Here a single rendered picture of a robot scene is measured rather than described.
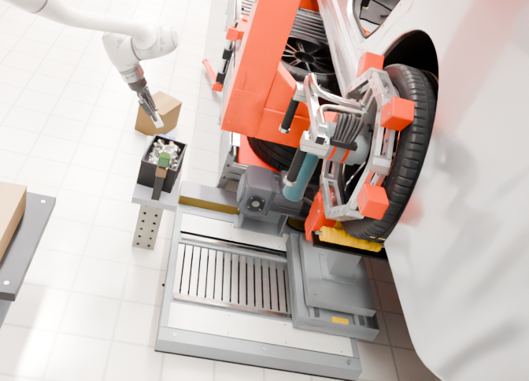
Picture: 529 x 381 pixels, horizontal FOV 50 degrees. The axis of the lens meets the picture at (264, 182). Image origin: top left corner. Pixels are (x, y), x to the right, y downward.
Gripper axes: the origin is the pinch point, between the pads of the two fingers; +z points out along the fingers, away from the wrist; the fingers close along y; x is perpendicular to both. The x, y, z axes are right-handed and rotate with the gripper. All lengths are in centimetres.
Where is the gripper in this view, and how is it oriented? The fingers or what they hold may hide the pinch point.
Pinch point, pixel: (157, 120)
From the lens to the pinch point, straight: 242.0
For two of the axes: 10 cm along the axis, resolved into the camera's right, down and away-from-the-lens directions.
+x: 9.5, -2.7, -1.7
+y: 0.3, 6.1, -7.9
